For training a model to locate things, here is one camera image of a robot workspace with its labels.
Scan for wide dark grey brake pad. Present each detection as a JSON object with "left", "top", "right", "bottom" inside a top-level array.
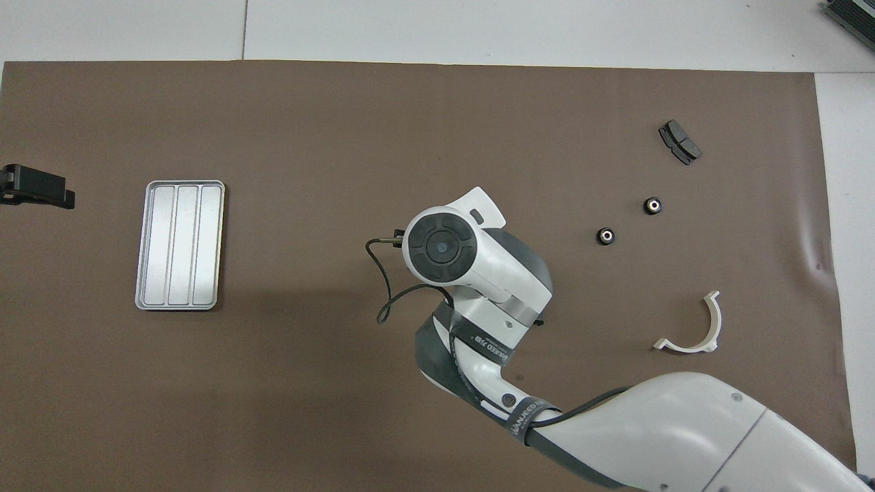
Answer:
[{"left": 658, "top": 120, "right": 703, "bottom": 166}]

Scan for dark grey ribbed device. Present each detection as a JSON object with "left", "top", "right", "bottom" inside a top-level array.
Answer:
[{"left": 822, "top": 0, "right": 875, "bottom": 52}]

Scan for white curved plastic bracket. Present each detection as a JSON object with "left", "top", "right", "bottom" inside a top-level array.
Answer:
[{"left": 653, "top": 290, "right": 723, "bottom": 355}]

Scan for silver metal tray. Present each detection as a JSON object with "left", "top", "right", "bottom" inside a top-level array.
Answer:
[{"left": 135, "top": 180, "right": 226, "bottom": 312}]

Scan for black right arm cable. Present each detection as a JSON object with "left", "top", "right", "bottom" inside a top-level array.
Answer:
[{"left": 365, "top": 231, "right": 633, "bottom": 445}]

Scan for brown table mat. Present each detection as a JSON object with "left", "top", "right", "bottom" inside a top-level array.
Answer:
[{"left": 0, "top": 60, "right": 859, "bottom": 492}]

